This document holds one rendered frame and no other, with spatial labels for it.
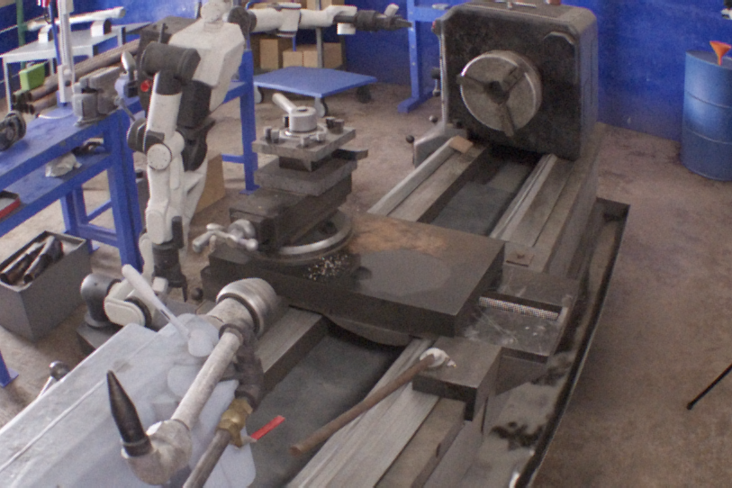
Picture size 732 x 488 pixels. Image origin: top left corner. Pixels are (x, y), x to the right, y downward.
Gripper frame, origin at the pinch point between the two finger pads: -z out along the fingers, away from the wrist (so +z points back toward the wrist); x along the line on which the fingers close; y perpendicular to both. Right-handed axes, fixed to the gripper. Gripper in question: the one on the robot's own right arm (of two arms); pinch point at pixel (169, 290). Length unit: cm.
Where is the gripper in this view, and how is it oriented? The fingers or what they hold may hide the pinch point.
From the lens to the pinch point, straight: 231.7
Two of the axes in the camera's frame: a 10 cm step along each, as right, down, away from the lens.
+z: 0.3, -8.5, -5.2
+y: 2.1, -5.1, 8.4
